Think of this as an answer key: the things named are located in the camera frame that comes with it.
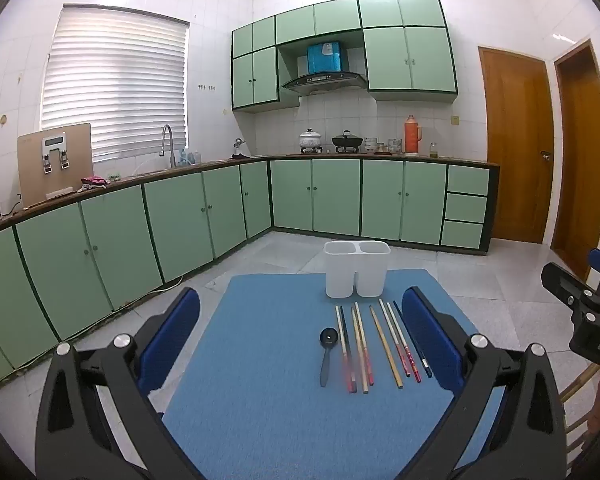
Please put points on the white device on panel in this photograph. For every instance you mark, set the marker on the white device on panel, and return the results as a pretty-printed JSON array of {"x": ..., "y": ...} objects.
[{"x": 55, "y": 141}]

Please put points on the white window blind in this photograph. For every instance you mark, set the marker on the white window blind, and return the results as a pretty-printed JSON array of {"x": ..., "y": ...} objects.
[{"x": 115, "y": 85}]

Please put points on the white cooking pot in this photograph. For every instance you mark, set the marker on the white cooking pot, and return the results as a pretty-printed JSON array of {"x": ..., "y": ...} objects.
[{"x": 311, "y": 140}]

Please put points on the green wall cabinet unit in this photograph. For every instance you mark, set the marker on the green wall cabinet unit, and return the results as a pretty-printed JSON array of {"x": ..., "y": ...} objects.
[{"x": 410, "y": 60}]

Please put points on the plain wooden chopstick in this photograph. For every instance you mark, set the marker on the plain wooden chopstick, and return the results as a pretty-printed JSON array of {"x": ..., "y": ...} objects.
[
  {"x": 360, "y": 360},
  {"x": 387, "y": 350}
]

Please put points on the white chopstick with red end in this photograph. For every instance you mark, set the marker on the white chopstick with red end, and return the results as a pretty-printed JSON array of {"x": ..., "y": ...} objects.
[
  {"x": 394, "y": 335},
  {"x": 405, "y": 345}
]

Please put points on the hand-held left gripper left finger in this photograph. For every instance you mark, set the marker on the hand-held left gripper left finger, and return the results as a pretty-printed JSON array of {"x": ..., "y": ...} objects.
[{"x": 172, "y": 330}]

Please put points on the glass jar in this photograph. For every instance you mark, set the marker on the glass jar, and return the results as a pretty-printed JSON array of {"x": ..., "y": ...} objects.
[{"x": 395, "y": 146}]

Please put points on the plain wooden door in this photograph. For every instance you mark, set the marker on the plain wooden door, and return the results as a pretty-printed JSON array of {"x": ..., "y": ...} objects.
[{"x": 580, "y": 160}]

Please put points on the bottles beside faucet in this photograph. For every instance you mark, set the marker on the bottles beside faucet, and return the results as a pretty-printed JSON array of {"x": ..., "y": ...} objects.
[{"x": 190, "y": 156}]

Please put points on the green base cabinet run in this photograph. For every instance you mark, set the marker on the green base cabinet run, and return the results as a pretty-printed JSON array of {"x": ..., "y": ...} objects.
[{"x": 180, "y": 220}]

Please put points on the pink cloth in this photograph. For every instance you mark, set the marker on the pink cloth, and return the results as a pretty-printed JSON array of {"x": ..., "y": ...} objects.
[{"x": 94, "y": 181}]

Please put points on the bamboo chair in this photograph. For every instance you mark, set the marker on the bamboo chair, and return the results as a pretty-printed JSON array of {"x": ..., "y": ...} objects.
[{"x": 577, "y": 385}]

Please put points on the black range hood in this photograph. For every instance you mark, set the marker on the black range hood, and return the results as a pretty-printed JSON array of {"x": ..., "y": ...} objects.
[{"x": 325, "y": 82}]

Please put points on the blue table mat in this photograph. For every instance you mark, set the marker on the blue table mat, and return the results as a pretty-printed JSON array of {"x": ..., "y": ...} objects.
[{"x": 260, "y": 360}]

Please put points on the white two-compartment utensil holder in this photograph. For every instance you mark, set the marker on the white two-compartment utensil holder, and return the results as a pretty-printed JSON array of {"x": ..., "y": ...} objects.
[{"x": 340, "y": 275}]

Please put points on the small green bottle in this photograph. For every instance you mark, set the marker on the small green bottle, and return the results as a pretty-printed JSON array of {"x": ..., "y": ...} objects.
[{"x": 434, "y": 151}]

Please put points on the dark blue chopstick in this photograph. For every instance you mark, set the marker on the dark blue chopstick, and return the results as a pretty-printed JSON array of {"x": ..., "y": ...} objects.
[
  {"x": 344, "y": 330},
  {"x": 425, "y": 366}
]

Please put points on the black spoon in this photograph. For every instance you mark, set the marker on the black spoon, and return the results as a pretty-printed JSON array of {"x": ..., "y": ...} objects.
[{"x": 328, "y": 336}]

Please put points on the steel kitchen faucet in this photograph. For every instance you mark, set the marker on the steel kitchen faucet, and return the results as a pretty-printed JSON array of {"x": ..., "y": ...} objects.
[{"x": 172, "y": 155}]

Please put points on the blue wrapped hood chimney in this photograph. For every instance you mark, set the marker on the blue wrapped hood chimney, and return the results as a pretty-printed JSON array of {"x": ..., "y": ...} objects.
[{"x": 325, "y": 57}]

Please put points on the black wok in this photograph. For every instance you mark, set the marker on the black wok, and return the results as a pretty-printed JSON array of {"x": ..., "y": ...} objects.
[{"x": 347, "y": 141}]

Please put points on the orange thermos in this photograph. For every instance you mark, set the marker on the orange thermos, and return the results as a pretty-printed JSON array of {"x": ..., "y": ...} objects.
[{"x": 411, "y": 137}]

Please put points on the wall hooks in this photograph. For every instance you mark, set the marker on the wall hooks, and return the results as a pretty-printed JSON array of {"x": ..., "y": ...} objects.
[{"x": 211, "y": 88}]

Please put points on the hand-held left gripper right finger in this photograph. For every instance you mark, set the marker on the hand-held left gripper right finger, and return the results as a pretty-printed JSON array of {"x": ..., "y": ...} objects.
[{"x": 430, "y": 335}]

